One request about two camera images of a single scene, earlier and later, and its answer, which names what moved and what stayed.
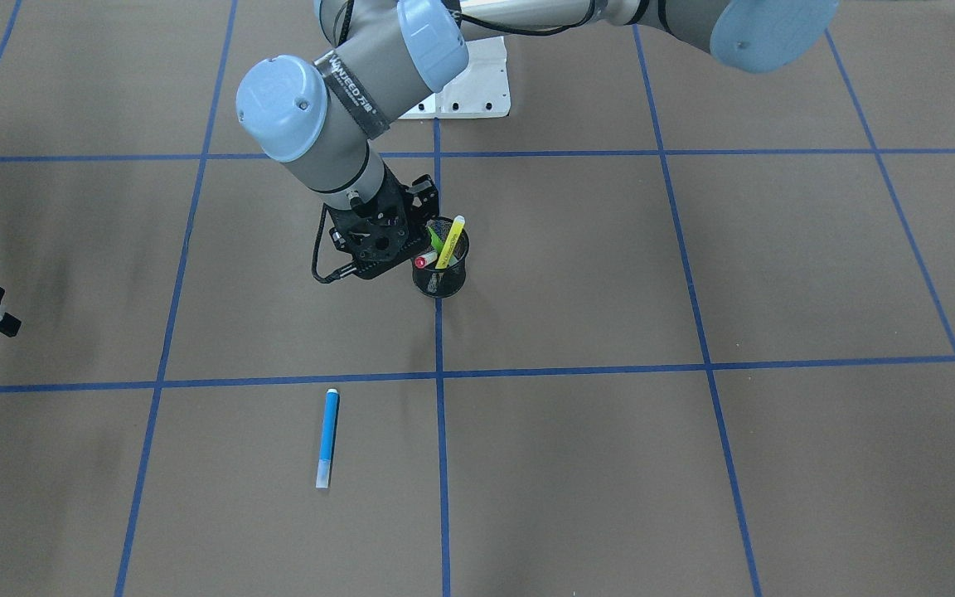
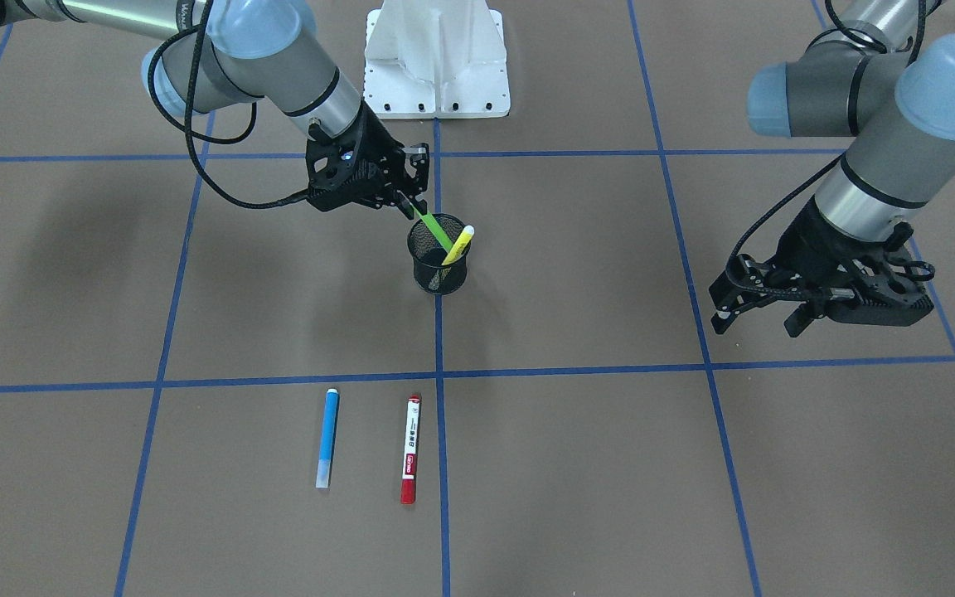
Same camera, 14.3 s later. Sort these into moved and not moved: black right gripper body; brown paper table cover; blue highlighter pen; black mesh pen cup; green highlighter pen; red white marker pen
Moved: green highlighter pen; red white marker pen; black right gripper body
Not moved: black mesh pen cup; blue highlighter pen; brown paper table cover
